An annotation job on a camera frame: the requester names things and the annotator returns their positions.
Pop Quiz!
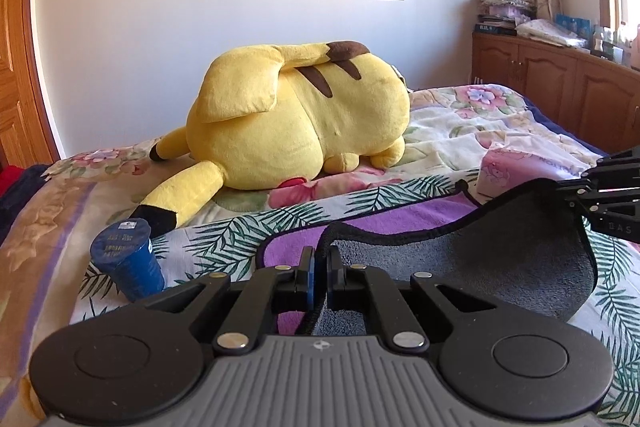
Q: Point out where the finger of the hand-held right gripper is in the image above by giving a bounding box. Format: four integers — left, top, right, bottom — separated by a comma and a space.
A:
555, 178, 640, 219
582, 147, 640, 180

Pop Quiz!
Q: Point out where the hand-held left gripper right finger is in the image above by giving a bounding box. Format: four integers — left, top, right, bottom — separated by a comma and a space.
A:
326, 246, 502, 354

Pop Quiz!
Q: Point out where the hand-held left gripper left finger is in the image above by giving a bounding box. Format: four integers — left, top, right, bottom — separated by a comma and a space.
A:
133, 246, 317, 356

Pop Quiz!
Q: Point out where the purple and grey towel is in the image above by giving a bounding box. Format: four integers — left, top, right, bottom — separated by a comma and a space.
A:
255, 179, 599, 339

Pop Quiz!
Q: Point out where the dark blue bed sheet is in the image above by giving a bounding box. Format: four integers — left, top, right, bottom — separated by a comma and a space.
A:
517, 93, 612, 156

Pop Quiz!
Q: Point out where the pink tissue pack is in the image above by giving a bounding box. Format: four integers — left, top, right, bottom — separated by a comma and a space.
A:
476, 144, 563, 199

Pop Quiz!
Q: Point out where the palm leaf printed cloth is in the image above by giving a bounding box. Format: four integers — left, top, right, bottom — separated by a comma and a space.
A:
70, 174, 640, 414

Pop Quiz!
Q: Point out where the wooden cabinet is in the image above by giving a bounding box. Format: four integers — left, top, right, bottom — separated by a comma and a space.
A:
472, 32, 640, 154

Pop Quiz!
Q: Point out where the group of small bottles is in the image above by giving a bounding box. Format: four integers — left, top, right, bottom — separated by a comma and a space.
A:
592, 23, 640, 70

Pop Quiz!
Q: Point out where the blue box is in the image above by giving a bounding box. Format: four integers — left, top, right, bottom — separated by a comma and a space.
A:
554, 13, 592, 38

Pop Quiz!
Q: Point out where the white plastic bag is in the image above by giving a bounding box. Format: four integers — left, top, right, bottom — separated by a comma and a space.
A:
515, 19, 589, 51

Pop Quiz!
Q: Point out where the floral blanket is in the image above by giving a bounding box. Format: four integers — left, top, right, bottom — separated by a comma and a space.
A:
0, 84, 617, 427

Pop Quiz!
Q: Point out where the yellow plush toy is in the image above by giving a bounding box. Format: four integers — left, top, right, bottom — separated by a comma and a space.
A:
130, 40, 412, 239

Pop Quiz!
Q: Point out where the blue cylindrical container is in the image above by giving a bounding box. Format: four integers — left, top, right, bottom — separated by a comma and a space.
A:
89, 218, 166, 303

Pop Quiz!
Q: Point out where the stack of books and papers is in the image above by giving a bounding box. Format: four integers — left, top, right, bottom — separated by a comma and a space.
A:
474, 0, 539, 37

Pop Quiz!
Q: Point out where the dark blue cloth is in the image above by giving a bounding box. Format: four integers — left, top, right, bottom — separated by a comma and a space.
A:
0, 164, 53, 244

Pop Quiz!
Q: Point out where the red cloth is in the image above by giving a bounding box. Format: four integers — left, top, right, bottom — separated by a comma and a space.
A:
0, 165, 22, 198

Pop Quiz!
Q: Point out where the wooden door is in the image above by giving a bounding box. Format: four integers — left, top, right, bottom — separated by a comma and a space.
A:
0, 0, 64, 168

